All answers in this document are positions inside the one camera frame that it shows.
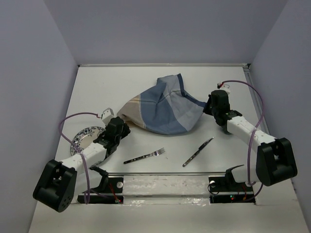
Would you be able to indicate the dark green mug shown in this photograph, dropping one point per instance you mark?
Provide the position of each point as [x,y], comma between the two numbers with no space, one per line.
[224,128]

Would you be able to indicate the blue white patterned plate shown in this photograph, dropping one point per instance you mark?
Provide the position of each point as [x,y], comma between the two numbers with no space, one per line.
[83,142]

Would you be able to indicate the blue beige checked cloth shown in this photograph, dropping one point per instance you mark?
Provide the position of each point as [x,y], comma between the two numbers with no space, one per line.
[166,108]

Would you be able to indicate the silver knife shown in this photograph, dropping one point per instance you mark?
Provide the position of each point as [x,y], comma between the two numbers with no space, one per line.
[198,151]

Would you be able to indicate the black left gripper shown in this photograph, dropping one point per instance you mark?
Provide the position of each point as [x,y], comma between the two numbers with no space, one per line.
[125,130]

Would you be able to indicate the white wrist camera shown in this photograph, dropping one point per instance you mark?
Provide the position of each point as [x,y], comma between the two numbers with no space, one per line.
[224,86]
[107,115]

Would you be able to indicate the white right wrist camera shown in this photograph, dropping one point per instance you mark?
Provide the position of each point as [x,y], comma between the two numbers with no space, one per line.
[224,86]

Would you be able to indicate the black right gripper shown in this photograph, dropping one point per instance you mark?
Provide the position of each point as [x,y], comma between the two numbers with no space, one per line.
[206,109]

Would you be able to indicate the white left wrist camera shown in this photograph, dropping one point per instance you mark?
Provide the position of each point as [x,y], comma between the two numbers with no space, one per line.
[107,115]

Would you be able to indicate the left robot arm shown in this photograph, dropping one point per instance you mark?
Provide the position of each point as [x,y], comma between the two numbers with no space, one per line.
[60,182]

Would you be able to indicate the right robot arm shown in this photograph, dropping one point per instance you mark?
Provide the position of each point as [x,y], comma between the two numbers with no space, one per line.
[275,160]

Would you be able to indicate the silver fork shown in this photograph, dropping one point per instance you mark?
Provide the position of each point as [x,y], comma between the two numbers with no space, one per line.
[155,153]

